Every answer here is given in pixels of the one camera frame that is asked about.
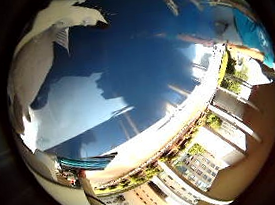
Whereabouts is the blue aluminium rail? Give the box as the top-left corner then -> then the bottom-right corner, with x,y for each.
57,150 -> 120,176

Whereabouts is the teal sheet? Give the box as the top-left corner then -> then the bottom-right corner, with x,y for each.
232,5 -> 275,72

